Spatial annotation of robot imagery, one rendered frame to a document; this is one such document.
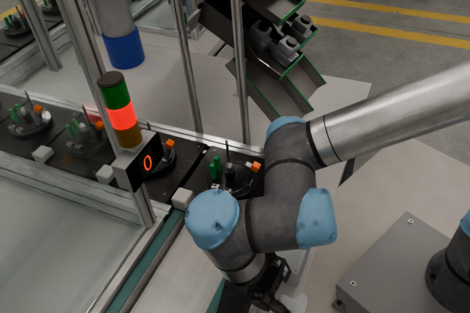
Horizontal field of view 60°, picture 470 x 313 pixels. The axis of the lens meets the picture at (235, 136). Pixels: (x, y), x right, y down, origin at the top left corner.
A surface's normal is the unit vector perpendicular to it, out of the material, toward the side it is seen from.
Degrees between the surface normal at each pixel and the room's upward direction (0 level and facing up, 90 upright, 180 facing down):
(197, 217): 15
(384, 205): 0
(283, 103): 45
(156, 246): 0
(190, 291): 0
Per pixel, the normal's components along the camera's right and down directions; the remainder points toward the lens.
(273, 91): 0.53, -0.29
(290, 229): -0.24, 0.14
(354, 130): -0.41, 0.03
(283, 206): -0.33, -0.62
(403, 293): -0.05, -0.73
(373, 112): -0.50, -0.30
